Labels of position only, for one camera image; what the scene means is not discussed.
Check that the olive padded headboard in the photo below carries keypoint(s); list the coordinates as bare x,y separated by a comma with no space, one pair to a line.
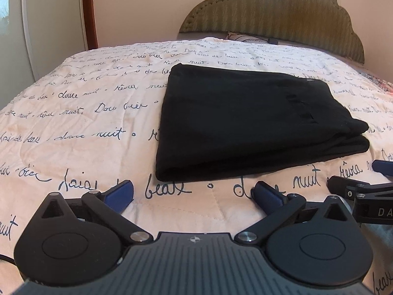
276,12

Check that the white floral wardrobe door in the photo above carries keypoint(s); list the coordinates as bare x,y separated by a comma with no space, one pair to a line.
40,37

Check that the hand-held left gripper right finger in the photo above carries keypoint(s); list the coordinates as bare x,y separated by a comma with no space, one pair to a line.
267,198

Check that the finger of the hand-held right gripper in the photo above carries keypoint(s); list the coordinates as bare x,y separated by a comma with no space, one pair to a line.
383,167
340,185

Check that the black pants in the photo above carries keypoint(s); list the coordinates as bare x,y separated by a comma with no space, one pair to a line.
245,123

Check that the mauve bed sheet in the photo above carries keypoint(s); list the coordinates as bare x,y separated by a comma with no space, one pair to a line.
208,34

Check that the patterned pillow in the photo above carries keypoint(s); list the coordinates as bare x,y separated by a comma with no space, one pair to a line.
242,37

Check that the floral patterned cloth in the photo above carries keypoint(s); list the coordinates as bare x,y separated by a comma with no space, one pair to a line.
380,83

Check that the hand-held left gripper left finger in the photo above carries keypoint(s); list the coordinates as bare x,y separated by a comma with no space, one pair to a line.
121,195

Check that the small black device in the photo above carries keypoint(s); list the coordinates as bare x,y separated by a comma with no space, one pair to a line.
272,41

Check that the white script printed blanket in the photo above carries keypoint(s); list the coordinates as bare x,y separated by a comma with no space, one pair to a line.
92,113

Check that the brown wooden frame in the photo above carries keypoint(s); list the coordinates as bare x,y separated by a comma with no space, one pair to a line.
89,15

